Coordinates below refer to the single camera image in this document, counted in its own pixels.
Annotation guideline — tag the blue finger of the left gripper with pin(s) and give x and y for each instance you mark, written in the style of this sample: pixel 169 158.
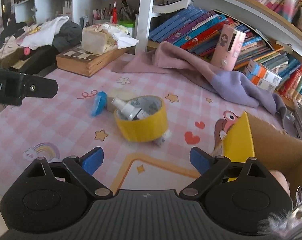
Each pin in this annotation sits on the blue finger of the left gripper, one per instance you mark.
pixel 39 87

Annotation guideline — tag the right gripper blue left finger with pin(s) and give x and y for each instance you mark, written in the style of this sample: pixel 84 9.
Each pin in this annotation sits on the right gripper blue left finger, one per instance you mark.
pixel 82 169

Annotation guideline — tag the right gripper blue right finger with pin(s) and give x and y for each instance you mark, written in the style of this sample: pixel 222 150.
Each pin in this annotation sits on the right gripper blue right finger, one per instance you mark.
pixel 212 171

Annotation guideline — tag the blue packet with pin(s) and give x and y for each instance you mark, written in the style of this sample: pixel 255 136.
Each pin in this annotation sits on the blue packet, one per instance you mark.
pixel 100 103

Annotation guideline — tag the yellow tape roll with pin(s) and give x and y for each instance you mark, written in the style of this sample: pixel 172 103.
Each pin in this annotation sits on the yellow tape roll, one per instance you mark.
pixel 153 128

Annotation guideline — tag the small white dropper bottle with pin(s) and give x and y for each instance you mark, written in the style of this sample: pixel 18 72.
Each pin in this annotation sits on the small white dropper bottle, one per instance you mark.
pixel 129 111

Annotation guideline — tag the pink pig plush toy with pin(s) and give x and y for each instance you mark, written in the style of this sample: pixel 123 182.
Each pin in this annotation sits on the pink pig plush toy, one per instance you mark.
pixel 281 180

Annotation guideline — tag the pile of clothes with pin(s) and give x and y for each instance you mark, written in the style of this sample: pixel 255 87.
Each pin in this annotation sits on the pile of clothes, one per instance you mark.
pixel 36 46

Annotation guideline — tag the wooden chess board box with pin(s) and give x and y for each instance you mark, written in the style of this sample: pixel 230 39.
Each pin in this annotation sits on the wooden chess board box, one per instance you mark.
pixel 78 61

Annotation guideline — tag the yellow cardboard box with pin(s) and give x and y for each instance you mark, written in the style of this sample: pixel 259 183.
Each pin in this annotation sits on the yellow cardboard box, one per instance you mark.
pixel 241 137

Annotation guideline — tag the cream tissue pack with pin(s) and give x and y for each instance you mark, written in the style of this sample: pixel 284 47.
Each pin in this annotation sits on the cream tissue pack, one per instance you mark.
pixel 102 38

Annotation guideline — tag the stack of papers and books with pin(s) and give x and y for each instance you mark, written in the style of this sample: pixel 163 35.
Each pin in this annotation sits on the stack of papers and books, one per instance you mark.
pixel 297 113

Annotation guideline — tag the orange white medicine boxes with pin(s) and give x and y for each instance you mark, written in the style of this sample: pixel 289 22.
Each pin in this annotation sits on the orange white medicine boxes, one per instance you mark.
pixel 261 76

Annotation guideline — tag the red dictionary books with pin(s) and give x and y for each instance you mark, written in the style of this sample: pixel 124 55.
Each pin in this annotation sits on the red dictionary books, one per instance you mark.
pixel 292 88

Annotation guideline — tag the pink purple cloth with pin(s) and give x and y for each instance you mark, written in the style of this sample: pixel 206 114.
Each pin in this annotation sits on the pink purple cloth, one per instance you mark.
pixel 232 86

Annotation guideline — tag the pink cylindrical holder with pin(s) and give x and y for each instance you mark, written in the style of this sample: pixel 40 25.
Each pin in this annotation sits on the pink cylindrical holder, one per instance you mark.
pixel 228 48

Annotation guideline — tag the row of blue books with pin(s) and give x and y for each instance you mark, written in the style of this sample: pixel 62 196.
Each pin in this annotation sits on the row of blue books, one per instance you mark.
pixel 187 24

